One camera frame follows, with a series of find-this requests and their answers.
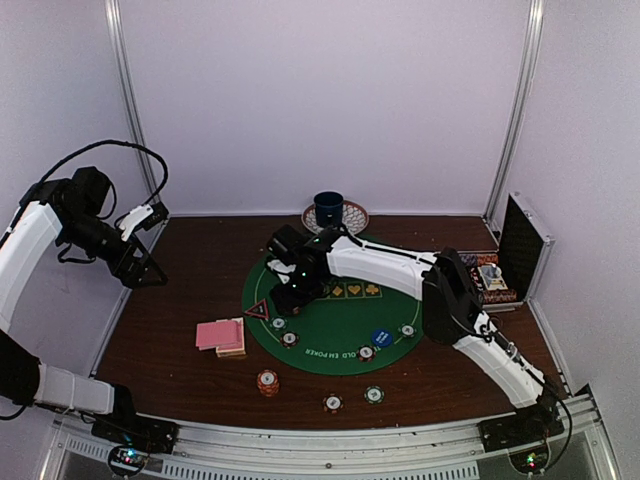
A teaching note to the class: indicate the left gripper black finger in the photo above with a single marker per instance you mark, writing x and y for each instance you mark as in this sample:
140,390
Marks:
132,272
153,275

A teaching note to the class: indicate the patterned saucer plate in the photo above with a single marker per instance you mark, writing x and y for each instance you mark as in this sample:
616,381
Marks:
354,217

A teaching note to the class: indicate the boxed card deck in case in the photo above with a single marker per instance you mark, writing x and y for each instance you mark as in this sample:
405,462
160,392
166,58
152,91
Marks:
495,285

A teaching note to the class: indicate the green round poker mat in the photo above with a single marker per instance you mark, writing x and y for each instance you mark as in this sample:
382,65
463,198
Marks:
333,328

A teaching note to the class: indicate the blue cup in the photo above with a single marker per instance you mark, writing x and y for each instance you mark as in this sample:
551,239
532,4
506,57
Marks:
328,206

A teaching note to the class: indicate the red poker chip row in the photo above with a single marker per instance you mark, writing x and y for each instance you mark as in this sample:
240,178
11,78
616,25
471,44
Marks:
487,258

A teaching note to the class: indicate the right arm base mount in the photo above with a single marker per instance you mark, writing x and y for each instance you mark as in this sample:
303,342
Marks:
526,441

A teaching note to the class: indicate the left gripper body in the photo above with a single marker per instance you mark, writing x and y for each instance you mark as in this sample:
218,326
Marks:
83,233

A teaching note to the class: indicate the purple poker chip row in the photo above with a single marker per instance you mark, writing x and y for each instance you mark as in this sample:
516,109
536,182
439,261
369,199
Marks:
469,259

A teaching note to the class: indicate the red backed card deck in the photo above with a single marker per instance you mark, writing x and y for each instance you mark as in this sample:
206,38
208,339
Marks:
215,334

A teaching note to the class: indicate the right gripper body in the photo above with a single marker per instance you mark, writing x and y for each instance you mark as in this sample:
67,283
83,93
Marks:
305,289

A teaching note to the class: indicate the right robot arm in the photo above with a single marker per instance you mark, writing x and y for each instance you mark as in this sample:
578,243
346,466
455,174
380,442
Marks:
452,312

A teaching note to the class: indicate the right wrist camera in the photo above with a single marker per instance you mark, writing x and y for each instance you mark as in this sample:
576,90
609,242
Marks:
282,271

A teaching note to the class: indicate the aluminium poker case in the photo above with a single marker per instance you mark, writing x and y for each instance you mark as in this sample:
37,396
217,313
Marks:
524,248

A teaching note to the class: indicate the aluminium front rail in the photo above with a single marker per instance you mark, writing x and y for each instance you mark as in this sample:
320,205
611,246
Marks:
452,450

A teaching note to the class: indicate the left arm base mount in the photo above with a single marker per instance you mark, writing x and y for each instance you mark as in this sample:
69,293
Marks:
134,444

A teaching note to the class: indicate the blue small blind button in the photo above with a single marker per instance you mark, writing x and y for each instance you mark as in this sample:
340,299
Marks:
382,338

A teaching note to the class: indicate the red orange chip stack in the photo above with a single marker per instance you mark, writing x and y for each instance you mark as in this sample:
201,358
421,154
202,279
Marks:
268,383

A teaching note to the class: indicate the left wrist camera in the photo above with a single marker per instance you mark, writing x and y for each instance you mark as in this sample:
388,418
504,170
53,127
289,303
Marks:
144,217

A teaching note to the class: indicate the card deck box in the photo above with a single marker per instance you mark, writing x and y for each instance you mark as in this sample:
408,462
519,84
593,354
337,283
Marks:
237,348

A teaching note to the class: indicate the black triangular all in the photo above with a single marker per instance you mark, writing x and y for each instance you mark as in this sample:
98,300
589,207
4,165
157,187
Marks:
259,310

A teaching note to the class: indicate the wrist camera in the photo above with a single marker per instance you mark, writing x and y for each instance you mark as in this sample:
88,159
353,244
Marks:
144,217
282,271

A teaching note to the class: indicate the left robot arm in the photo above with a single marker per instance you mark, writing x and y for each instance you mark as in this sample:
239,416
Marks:
66,213

